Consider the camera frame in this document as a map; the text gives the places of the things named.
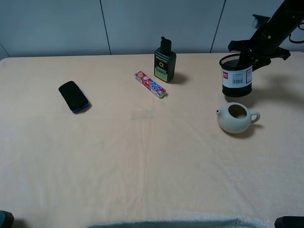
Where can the cream ceramic teapot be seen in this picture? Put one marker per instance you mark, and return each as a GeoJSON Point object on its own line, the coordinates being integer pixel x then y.
{"type": "Point", "coordinates": [236, 118]}

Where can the black mesh pen holder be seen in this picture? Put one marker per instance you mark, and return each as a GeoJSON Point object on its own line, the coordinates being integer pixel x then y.
{"type": "Point", "coordinates": [236, 75]}

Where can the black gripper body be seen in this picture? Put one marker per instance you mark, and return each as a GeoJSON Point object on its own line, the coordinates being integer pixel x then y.
{"type": "Point", "coordinates": [265, 42]}

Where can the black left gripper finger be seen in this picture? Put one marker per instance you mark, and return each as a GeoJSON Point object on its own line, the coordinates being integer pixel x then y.
{"type": "Point", "coordinates": [245, 58]}

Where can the red candy pack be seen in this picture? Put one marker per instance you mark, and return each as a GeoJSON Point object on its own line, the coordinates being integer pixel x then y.
{"type": "Point", "coordinates": [155, 88]}

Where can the black object bottom right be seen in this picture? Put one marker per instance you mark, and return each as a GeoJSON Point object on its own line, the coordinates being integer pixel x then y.
{"type": "Point", "coordinates": [289, 222]}

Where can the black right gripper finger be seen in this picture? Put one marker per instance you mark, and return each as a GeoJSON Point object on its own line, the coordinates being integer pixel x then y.
{"type": "Point", "coordinates": [256, 63]}

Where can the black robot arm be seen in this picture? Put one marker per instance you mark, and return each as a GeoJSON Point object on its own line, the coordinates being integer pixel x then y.
{"type": "Point", "coordinates": [293, 7]}

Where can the black object bottom left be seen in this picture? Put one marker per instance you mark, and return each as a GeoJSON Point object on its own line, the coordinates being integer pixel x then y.
{"type": "Point", "coordinates": [6, 219]}

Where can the dark green pump bottle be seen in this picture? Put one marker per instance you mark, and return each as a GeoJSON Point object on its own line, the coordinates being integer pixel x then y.
{"type": "Point", "coordinates": [164, 61]}

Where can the black blue whiteboard eraser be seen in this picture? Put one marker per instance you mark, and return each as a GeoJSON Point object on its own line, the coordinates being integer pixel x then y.
{"type": "Point", "coordinates": [73, 96]}

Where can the black object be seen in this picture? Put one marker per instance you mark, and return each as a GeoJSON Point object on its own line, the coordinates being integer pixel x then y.
{"type": "Point", "coordinates": [289, 222]}
{"type": "Point", "coordinates": [6, 219]}

